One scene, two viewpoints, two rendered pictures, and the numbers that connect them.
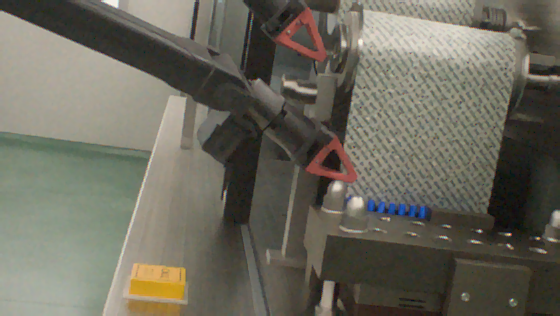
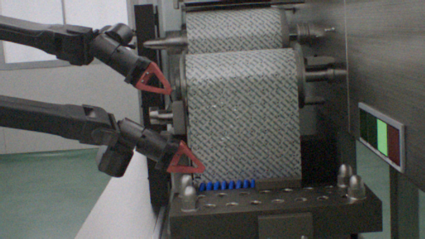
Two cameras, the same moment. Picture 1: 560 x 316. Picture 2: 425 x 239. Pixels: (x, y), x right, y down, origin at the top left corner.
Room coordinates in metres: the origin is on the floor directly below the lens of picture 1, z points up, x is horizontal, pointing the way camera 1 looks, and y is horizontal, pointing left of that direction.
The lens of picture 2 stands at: (-0.07, -0.31, 1.38)
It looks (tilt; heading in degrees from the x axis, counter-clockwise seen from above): 8 degrees down; 10
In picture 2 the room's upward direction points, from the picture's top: 4 degrees counter-clockwise
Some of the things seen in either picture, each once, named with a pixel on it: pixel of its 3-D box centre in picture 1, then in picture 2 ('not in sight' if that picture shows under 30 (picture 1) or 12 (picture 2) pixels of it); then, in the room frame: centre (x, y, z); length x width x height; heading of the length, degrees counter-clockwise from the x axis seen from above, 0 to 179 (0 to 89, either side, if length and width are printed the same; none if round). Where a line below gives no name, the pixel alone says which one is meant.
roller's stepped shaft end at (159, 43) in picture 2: not in sight; (155, 43); (1.49, 0.11, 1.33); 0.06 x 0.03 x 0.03; 100
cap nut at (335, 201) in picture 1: (336, 195); (186, 184); (1.13, -0.03, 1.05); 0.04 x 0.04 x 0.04
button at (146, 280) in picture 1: (157, 281); not in sight; (1.06, 0.19, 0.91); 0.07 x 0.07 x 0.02; 10
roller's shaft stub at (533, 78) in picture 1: (530, 79); (316, 74); (1.31, -0.30, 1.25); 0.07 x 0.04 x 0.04; 100
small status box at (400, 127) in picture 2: not in sight; (379, 133); (0.93, -0.40, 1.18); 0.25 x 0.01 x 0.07; 10
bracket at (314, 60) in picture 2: (538, 58); (318, 59); (1.31, -0.30, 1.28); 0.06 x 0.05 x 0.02; 100
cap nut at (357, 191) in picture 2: not in sight; (356, 186); (1.09, -0.37, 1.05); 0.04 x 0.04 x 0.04
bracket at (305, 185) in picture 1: (299, 169); (175, 167); (1.29, 0.03, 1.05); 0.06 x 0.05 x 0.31; 100
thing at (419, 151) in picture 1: (420, 159); (245, 147); (1.22, -0.14, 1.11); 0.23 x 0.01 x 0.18; 100
